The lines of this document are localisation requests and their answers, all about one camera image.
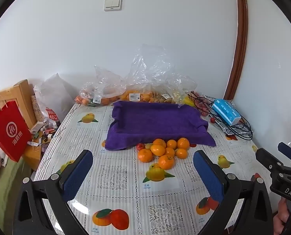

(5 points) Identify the white light switch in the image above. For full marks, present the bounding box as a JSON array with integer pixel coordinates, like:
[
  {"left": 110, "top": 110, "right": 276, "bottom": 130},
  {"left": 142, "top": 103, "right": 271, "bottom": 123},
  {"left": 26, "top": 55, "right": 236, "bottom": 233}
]
[{"left": 104, "top": 0, "right": 123, "bottom": 11}]

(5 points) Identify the clutter of small toiletries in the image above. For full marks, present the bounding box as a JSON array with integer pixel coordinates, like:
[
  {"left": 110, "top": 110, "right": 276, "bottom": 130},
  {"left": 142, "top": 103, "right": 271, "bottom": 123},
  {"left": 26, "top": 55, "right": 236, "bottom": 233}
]
[{"left": 27, "top": 121, "right": 61, "bottom": 150}]

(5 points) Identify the clear bag of bananas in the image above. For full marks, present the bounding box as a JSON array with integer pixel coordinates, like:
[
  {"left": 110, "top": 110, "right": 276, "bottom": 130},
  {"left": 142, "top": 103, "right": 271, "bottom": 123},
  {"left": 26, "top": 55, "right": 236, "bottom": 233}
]
[{"left": 170, "top": 75, "right": 198, "bottom": 107}]

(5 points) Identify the clear bag of leafy mandarins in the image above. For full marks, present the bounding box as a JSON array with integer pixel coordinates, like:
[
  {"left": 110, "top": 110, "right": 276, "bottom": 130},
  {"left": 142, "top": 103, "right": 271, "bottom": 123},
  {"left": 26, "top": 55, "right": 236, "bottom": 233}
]
[{"left": 75, "top": 65, "right": 126, "bottom": 107}]

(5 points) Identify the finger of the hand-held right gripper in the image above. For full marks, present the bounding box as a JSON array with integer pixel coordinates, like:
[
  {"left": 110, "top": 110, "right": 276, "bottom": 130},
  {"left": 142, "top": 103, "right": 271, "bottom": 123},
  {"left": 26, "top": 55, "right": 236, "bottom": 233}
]
[
  {"left": 256, "top": 148, "right": 284, "bottom": 175},
  {"left": 278, "top": 142, "right": 291, "bottom": 169}
]

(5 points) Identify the red paper shopping bag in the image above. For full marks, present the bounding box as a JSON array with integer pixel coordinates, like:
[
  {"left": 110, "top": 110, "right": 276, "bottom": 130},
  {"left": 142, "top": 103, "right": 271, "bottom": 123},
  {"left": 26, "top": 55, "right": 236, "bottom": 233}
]
[{"left": 0, "top": 93, "right": 31, "bottom": 162}]

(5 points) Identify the large clear bag of oranges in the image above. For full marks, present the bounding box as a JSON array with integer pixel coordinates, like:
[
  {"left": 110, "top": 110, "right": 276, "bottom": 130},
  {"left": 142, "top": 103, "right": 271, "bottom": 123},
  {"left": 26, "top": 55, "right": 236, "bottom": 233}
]
[{"left": 118, "top": 43, "right": 175, "bottom": 103}]

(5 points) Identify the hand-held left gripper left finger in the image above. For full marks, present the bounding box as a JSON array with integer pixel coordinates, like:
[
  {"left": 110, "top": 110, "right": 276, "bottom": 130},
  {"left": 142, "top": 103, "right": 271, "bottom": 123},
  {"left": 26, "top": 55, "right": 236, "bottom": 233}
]
[{"left": 13, "top": 149, "right": 94, "bottom": 235}]

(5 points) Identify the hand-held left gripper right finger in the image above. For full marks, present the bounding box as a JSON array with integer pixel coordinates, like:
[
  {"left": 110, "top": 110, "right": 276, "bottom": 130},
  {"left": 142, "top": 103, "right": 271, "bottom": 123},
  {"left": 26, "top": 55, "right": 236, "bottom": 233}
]
[{"left": 193, "top": 149, "right": 275, "bottom": 235}]

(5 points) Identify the blue tissue pack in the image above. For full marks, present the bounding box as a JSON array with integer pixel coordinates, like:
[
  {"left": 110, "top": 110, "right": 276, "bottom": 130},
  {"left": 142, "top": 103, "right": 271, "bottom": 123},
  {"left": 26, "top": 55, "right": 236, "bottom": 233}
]
[{"left": 211, "top": 98, "right": 241, "bottom": 126}]

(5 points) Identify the green bed sheet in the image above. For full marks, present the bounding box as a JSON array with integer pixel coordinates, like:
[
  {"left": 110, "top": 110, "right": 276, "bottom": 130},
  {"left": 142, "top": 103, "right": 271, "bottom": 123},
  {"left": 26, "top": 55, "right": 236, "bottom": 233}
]
[{"left": 0, "top": 157, "right": 36, "bottom": 226}]

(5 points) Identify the speckled paper bag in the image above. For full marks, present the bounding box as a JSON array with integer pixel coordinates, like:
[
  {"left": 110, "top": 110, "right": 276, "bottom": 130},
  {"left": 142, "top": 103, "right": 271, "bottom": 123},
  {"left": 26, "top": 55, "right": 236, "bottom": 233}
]
[{"left": 30, "top": 94, "right": 47, "bottom": 128}]

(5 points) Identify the wooden chair back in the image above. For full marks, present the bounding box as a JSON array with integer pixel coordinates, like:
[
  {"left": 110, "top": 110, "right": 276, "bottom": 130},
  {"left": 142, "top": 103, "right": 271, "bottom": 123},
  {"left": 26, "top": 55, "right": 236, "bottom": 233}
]
[{"left": 0, "top": 79, "right": 37, "bottom": 130}]

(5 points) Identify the purple towel lined tray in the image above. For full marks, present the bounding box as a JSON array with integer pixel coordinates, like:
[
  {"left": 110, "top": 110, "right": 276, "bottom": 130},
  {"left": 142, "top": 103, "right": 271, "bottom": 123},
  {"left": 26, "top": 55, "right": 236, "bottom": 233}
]
[{"left": 104, "top": 100, "right": 216, "bottom": 151}]

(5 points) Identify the person's right hand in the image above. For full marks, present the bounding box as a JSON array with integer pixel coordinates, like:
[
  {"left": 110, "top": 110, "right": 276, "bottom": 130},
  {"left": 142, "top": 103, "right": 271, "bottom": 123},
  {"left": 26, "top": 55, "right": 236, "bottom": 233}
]
[{"left": 273, "top": 198, "right": 289, "bottom": 235}]

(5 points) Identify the black looped cable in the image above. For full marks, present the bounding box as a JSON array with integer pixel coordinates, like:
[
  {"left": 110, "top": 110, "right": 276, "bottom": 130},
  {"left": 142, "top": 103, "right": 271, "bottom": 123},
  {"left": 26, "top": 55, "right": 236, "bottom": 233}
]
[{"left": 188, "top": 94, "right": 254, "bottom": 140}]

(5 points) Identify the black and white patterned pouch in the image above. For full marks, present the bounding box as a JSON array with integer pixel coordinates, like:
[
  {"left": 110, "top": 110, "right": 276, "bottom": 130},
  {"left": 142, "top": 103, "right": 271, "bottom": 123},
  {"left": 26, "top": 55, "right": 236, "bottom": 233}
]
[{"left": 214, "top": 117, "right": 250, "bottom": 136}]

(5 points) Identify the wooden side table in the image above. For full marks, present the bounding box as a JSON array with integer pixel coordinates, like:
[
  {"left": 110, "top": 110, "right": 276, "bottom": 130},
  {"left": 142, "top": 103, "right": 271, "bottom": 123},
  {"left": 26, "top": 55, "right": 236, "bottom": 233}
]
[{"left": 22, "top": 125, "right": 60, "bottom": 172}]

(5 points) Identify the white plastic bag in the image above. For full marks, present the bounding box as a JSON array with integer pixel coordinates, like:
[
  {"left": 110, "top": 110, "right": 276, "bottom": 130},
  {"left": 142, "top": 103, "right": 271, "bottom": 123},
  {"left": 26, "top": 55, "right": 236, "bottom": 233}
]
[{"left": 33, "top": 73, "right": 75, "bottom": 125}]

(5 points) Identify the mandarin with green stem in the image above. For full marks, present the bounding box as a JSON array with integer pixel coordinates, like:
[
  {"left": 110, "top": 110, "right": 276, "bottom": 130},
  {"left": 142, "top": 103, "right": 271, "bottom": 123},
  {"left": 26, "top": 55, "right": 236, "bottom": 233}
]
[{"left": 158, "top": 155, "right": 175, "bottom": 170}]

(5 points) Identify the clear bag of longans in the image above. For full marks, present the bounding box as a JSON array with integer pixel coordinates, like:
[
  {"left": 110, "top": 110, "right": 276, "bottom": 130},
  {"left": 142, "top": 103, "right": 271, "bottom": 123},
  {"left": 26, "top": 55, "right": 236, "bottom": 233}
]
[{"left": 150, "top": 73, "right": 185, "bottom": 104}]

